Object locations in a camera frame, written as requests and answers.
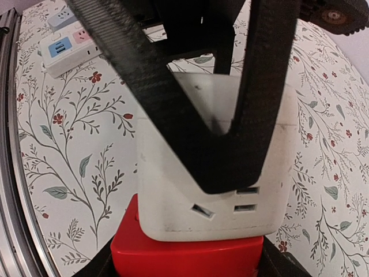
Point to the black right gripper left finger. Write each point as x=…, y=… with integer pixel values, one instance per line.
x=161, y=95

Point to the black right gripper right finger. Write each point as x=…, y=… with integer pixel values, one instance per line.
x=271, y=30

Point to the white cube socket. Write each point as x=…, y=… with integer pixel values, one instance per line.
x=172, y=206

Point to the red cube socket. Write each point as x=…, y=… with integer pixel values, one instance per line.
x=135, y=254

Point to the floral table mat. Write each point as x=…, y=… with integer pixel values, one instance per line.
x=77, y=142

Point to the white colourful power strip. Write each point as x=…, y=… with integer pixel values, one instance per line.
x=67, y=48

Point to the grey-blue power strip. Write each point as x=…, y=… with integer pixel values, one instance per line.
x=64, y=18

